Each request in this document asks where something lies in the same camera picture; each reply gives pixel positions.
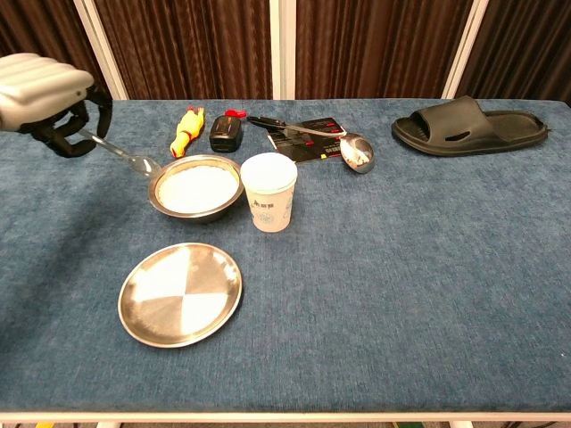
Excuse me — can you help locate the steel bowl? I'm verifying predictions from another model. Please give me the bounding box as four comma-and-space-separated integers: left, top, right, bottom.
147, 153, 246, 226

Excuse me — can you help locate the steel plate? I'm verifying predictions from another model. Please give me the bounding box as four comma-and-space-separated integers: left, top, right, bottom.
117, 242, 244, 350

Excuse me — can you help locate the black rubber slipper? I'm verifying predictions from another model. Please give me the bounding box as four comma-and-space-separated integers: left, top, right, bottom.
390, 95, 550, 158

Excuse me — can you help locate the white frame post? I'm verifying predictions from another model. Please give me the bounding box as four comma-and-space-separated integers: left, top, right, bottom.
72, 0, 131, 101
440, 0, 491, 100
269, 0, 299, 101

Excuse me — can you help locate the steel ladle with black handle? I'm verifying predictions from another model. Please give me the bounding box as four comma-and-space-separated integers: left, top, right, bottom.
245, 115, 377, 175

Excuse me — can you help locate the black printed booklet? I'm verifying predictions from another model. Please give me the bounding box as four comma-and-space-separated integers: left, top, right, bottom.
267, 116, 349, 166

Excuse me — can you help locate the small metal spoon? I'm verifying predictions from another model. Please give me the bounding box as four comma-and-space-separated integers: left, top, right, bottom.
81, 129, 162, 177

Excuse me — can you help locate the brown pleated curtain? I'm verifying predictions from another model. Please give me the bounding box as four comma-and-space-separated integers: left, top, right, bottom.
454, 0, 571, 103
295, 0, 475, 101
0, 0, 107, 81
95, 0, 274, 101

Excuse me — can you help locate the small black device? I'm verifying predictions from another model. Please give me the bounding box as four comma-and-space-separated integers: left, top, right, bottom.
208, 108, 248, 154

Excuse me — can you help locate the white paper cup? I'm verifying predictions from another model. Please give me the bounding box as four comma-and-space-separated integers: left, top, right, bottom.
239, 152, 299, 235

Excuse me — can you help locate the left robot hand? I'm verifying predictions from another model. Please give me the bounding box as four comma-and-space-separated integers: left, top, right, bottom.
0, 53, 114, 160

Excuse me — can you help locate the yellow rubber chicken toy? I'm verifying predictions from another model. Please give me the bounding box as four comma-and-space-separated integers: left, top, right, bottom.
169, 105, 207, 160

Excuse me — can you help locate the blue tablecloth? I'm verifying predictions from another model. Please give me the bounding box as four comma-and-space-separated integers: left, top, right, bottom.
0, 97, 571, 414

